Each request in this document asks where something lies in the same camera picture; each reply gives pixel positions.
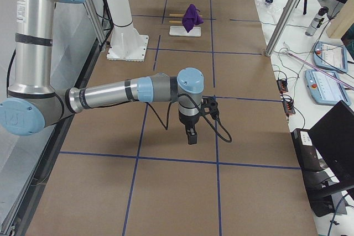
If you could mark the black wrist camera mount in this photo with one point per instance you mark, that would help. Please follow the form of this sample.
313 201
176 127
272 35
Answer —
210 106

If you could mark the white camera mast base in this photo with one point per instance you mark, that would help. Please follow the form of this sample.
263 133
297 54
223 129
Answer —
117 31

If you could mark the aluminium frame post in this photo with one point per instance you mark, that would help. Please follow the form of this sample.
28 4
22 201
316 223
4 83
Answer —
289 7

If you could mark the purple towel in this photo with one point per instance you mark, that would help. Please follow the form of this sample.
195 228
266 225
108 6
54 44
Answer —
191 18

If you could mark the teach pendant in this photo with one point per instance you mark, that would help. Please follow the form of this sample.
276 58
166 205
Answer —
324 88
331 57

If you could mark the teach pendant near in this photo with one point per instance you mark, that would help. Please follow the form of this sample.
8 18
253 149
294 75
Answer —
324 88

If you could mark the teach pendant far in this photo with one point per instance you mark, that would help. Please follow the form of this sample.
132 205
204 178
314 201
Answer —
331 57

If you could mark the white rack base tray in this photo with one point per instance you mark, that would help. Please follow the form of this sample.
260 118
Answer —
181 31

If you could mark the black empty gripper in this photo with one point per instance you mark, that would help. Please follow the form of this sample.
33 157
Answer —
188 120

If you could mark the black monitor on stand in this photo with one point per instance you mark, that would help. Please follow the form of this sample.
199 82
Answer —
325 156

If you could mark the wooden rack rod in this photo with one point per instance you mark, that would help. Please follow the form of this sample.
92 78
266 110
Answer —
173 15
175 22

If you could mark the clear water bottle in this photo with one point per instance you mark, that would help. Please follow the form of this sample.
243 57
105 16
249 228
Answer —
317 21

